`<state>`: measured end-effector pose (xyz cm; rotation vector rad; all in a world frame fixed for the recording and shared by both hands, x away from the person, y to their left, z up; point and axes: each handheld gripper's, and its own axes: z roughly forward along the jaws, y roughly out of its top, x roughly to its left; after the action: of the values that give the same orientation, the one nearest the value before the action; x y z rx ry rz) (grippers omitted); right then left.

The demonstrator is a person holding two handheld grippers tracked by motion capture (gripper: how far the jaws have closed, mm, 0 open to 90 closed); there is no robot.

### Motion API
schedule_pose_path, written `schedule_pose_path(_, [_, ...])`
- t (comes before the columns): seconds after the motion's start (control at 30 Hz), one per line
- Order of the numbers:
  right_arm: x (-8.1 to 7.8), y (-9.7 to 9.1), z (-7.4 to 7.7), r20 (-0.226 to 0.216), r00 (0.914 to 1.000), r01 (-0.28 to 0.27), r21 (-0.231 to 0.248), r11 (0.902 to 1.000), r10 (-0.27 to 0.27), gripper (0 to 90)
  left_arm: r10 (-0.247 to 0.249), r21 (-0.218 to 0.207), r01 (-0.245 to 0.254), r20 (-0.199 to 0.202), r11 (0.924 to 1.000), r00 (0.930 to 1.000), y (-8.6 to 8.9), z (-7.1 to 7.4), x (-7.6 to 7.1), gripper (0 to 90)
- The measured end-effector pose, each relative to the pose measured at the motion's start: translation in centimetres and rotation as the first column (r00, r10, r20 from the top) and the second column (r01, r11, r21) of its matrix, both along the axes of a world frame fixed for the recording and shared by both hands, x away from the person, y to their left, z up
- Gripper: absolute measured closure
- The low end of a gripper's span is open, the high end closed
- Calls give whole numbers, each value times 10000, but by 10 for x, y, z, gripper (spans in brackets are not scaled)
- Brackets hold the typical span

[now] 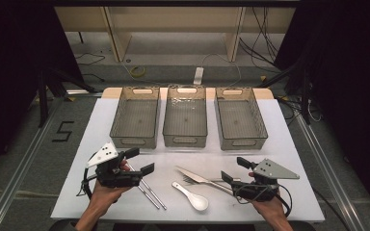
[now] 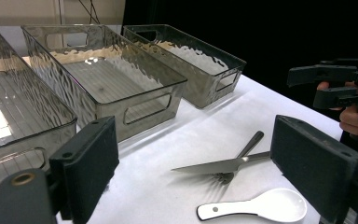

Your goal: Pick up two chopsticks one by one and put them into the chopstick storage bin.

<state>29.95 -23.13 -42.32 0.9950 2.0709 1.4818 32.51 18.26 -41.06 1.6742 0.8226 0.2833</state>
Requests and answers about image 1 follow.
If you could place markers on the metal chopstick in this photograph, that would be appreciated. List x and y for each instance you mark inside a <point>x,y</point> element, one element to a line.
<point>150,199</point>
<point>155,196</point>

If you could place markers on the white table sheet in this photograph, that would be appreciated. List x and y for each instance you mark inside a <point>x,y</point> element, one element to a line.
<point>179,157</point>

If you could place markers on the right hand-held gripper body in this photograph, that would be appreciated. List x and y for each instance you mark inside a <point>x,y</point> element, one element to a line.
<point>269,170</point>

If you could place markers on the person's right hand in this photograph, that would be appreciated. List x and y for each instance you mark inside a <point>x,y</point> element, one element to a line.
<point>273,210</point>

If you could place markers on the black metal stand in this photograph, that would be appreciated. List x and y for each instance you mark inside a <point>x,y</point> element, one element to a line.
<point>53,82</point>
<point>305,96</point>

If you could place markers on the person's left hand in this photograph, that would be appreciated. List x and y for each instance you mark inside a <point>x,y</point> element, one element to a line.
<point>104,194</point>

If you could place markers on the white power strip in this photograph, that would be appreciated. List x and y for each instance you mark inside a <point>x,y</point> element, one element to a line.
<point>198,76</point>

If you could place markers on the white ceramic spoon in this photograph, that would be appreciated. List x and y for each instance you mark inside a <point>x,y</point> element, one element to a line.
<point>197,202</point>

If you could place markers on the aluminium floor rail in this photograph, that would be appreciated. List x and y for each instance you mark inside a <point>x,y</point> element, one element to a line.
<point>327,173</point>
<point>19,173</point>

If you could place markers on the light wooden furniture frame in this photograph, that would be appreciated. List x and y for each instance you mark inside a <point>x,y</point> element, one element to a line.
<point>173,19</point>

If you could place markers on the grey transparent plastic bin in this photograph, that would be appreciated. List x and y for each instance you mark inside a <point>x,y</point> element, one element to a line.
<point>136,118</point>
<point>185,118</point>
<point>239,120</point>

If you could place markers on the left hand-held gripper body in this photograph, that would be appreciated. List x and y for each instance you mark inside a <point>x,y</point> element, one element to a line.
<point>115,178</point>

